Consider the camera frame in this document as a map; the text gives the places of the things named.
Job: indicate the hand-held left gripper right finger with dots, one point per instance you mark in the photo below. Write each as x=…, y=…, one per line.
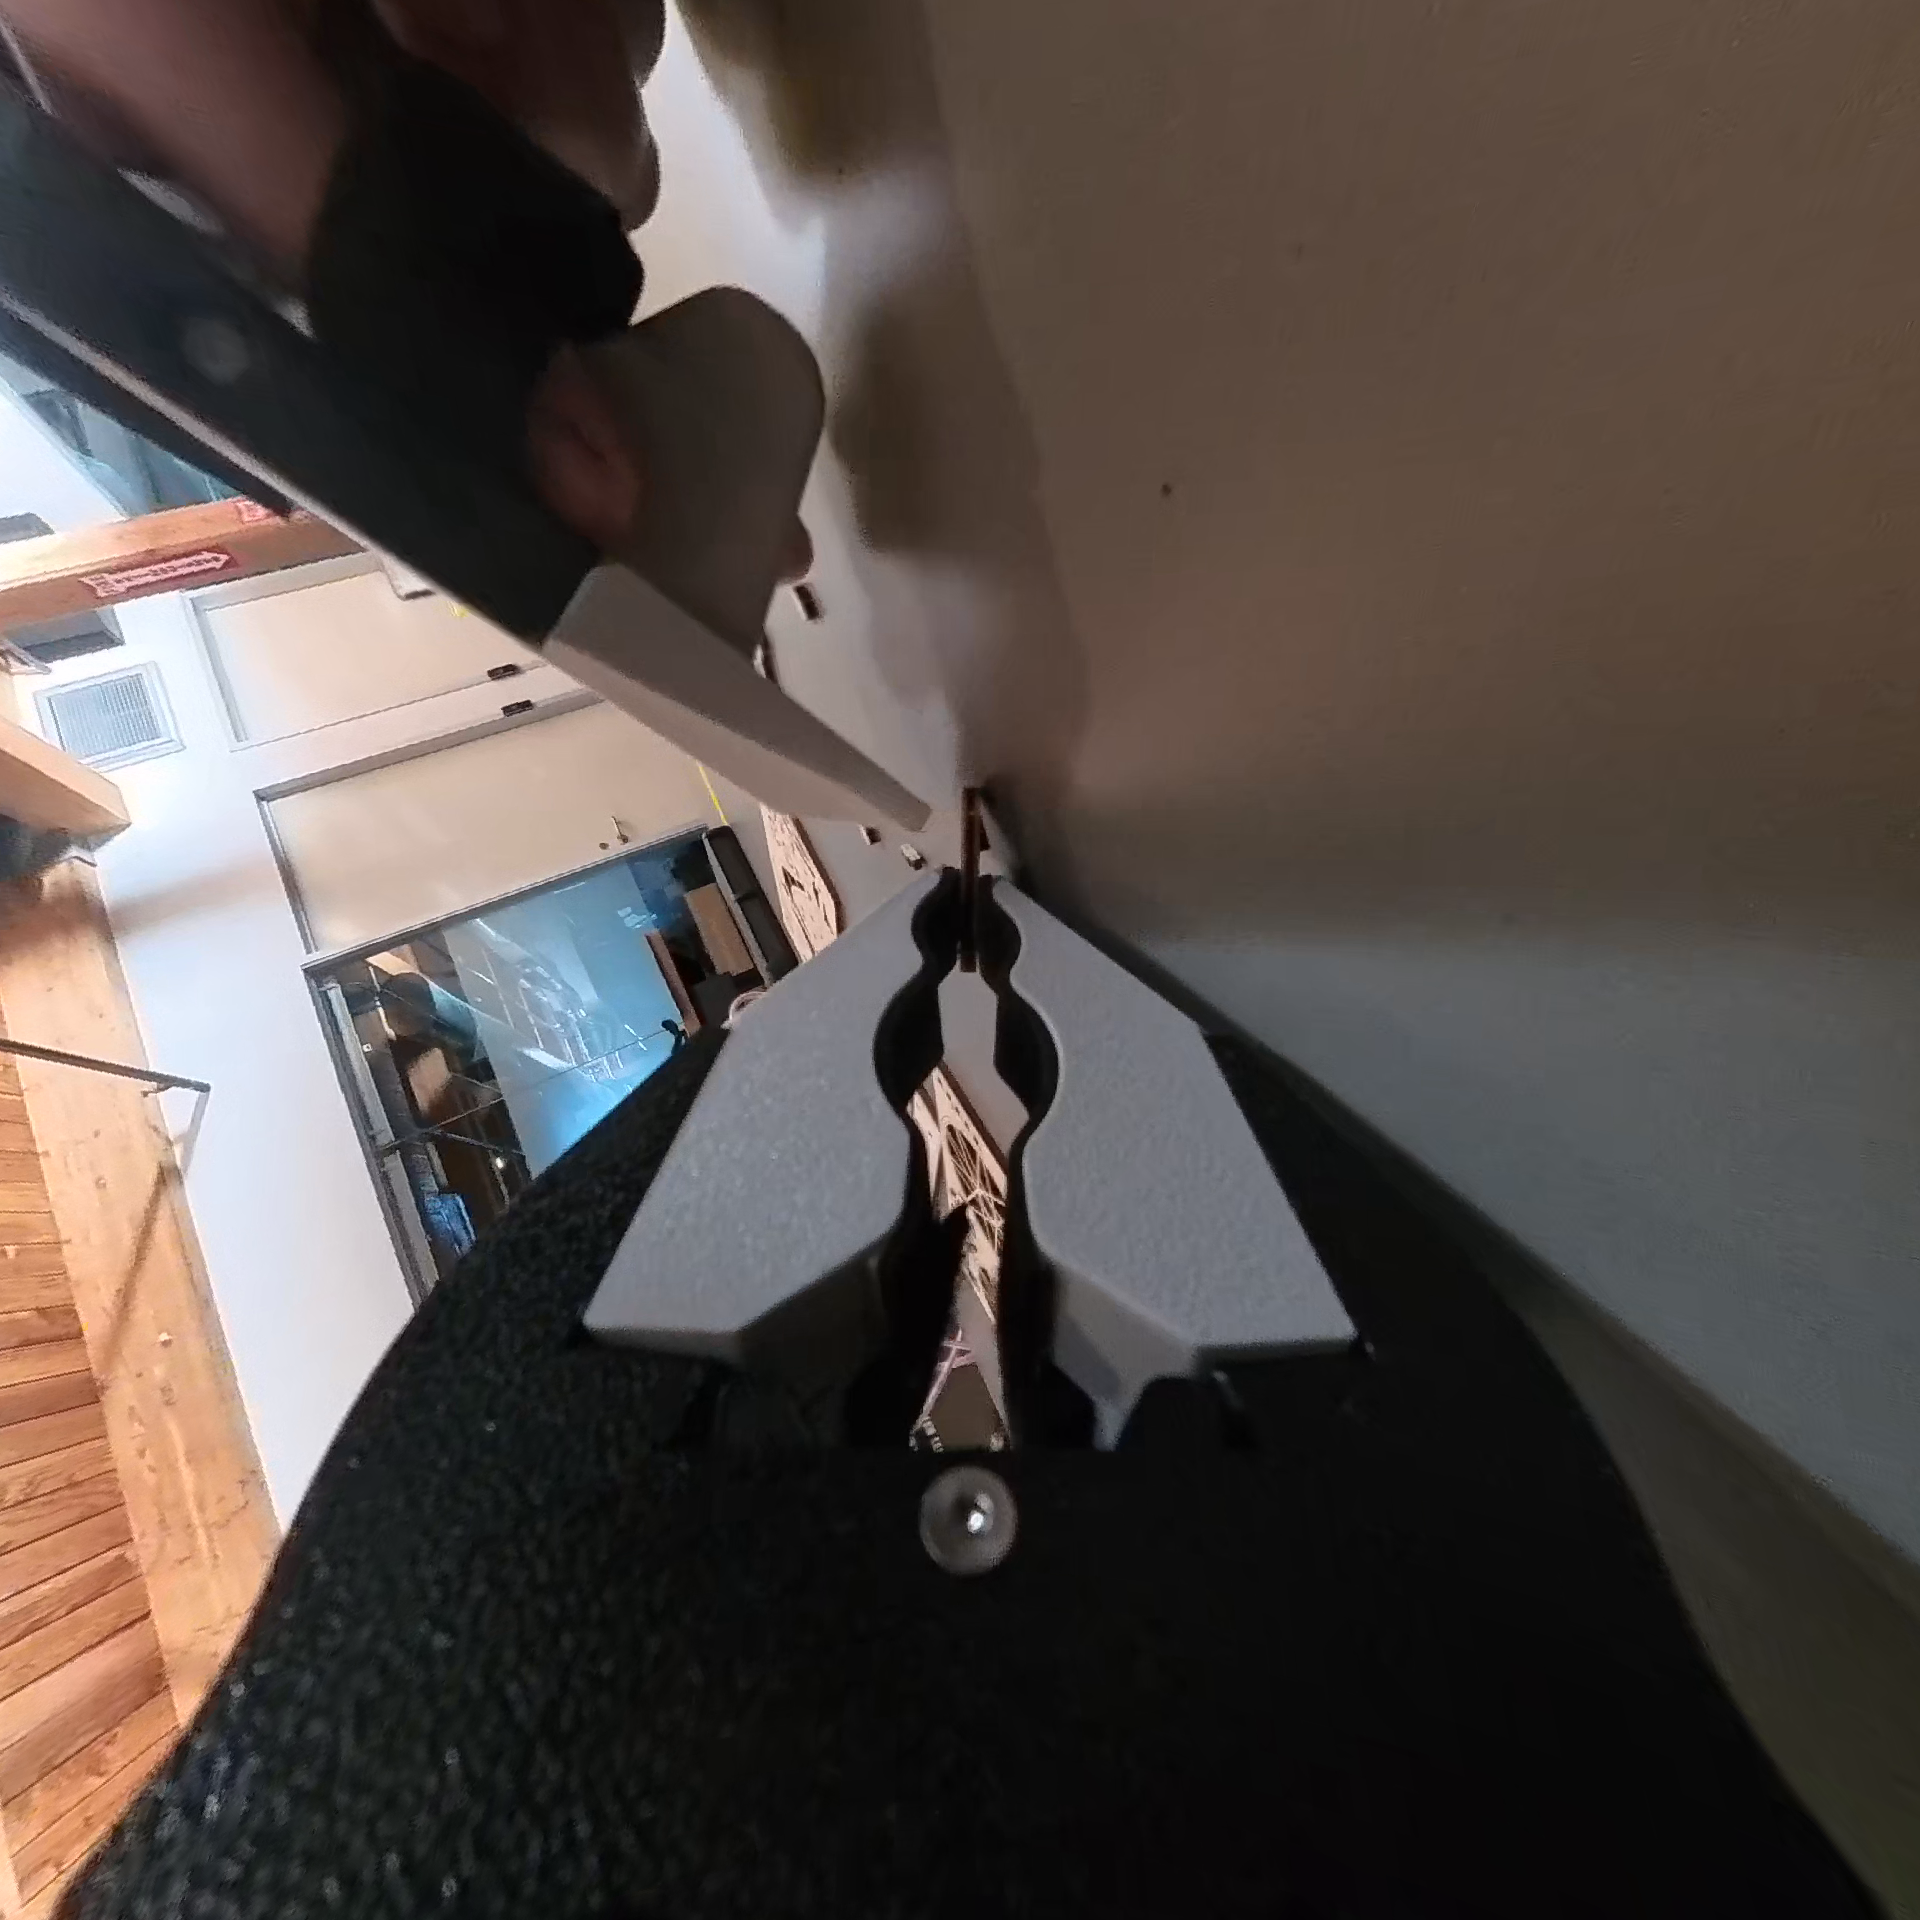
x=1171, y=1200

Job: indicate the red arrow sign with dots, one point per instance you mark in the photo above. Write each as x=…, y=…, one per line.
x=159, y=573

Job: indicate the small slotted wooden part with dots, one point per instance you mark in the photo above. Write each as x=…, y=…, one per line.
x=970, y=870

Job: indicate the yellow tape strip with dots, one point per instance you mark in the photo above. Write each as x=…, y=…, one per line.
x=709, y=796

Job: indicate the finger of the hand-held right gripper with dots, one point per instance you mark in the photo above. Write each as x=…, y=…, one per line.
x=704, y=692

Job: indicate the arc-pattern wooden parts sheet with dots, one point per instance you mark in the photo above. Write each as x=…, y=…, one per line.
x=802, y=886

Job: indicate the person's right hand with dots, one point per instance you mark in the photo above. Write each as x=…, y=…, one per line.
x=541, y=77

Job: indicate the glass window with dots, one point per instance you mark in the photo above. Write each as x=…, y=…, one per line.
x=523, y=1050

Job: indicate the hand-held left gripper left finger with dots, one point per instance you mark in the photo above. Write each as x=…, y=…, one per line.
x=750, y=1200

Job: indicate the white vent grille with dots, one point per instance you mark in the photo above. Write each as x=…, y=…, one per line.
x=106, y=716

